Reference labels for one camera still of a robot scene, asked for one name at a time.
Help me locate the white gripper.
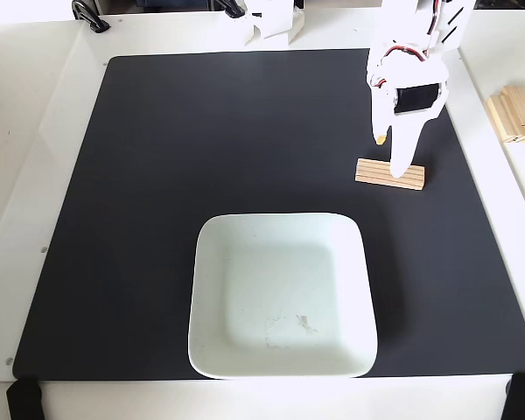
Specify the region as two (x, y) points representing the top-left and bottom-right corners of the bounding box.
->
(366, 39), (449, 179)

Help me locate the grooved wooden block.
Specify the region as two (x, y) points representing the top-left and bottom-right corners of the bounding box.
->
(353, 157), (426, 193)

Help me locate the cream robot base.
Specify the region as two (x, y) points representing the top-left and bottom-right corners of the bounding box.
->
(288, 9), (307, 45)

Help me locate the white square plate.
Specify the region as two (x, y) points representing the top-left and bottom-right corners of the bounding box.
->
(186, 212), (380, 380)

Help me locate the light wooden stick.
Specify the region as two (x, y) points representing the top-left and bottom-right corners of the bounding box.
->
(501, 85), (525, 128)
(486, 94), (525, 144)

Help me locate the black rubber mat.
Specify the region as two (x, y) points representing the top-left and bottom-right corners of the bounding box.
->
(11, 46), (525, 381)

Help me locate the white work board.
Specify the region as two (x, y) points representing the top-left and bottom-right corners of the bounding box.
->
(0, 8), (525, 382)

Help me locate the red black servo cable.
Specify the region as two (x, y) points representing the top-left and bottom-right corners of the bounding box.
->
(382, 0), (439, 61)

